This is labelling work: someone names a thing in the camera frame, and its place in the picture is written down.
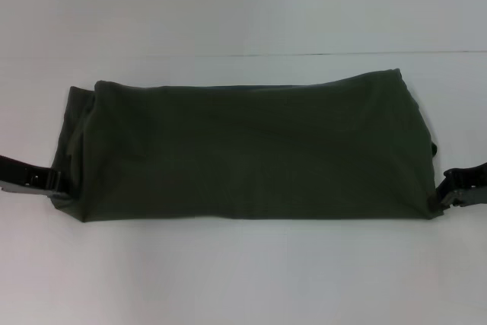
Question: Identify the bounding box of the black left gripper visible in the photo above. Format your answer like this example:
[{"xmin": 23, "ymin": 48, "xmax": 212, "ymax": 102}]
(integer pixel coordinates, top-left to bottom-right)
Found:
[{"xmin": 0, "ymin": 154, "xmax": 72, "ymax": 201}]

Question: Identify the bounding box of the dark green FREE t-shirt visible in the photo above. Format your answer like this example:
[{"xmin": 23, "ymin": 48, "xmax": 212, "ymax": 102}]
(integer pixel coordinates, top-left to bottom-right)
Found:
[{"xmin": 51, "ymin": 68, "xmax": 444, "ymax": 224}]

